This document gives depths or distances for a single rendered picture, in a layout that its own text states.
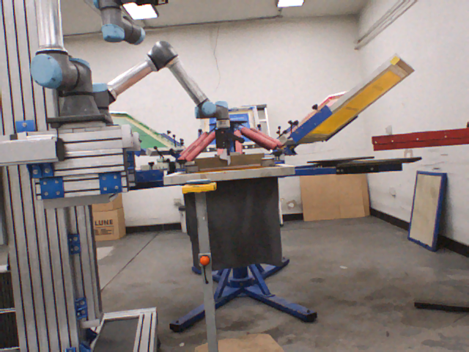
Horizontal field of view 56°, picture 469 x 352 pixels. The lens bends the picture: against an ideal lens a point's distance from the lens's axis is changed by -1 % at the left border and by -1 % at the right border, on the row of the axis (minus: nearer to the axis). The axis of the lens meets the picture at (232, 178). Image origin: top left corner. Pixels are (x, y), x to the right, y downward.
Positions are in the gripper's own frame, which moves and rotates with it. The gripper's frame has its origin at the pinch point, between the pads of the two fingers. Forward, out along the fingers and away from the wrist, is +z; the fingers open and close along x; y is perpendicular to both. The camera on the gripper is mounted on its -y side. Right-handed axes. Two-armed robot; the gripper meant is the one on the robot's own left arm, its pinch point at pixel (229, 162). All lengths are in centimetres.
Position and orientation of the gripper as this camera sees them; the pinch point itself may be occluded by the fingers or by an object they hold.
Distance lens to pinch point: 256.7
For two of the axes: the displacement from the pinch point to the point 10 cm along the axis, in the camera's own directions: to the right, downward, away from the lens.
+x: -0.1, 0.5, -10.0
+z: 0.8, 10.0, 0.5
